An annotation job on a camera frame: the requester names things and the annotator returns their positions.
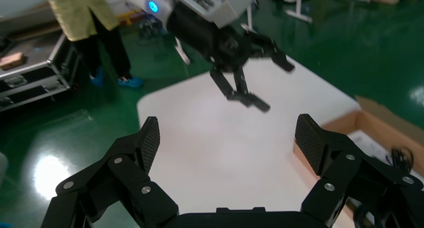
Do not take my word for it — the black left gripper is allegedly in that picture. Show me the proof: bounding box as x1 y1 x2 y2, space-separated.
166 2 296 113

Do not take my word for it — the printed white paper manual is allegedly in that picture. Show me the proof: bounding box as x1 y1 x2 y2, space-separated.
347 129 424 186

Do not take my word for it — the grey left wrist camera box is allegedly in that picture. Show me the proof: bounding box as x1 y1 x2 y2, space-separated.
171 0 255 29

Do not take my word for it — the thin black mouse cable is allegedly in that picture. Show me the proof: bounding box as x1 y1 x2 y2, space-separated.
390 147 416 172

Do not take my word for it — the white metal stand frame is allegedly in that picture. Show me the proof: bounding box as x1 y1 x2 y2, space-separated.
284 0 314 24

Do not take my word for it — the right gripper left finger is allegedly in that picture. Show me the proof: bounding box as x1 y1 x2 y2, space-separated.
41 116 180 228

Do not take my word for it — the black silver flight case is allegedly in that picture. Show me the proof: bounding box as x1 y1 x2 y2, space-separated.
0 30 81 113

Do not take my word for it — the brown cardboard box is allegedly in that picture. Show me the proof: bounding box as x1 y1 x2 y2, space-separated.
292 95 424 228

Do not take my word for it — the person in black trousers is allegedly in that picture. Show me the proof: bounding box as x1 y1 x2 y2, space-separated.
47 0 145 89

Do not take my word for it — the small brown block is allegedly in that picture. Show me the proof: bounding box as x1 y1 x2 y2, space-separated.
0 52 28 72

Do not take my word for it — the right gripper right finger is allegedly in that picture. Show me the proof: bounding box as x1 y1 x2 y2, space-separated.
294 113 424 228

